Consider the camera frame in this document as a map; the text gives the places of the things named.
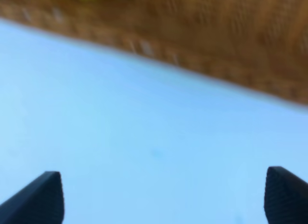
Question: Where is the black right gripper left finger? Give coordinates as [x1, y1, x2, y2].
[0, 171, 64, 224]

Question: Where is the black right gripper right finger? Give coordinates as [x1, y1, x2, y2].
[264, 166, 308, 224]

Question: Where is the orange wicker basket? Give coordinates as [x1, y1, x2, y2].
[0, 0, 308, 105]

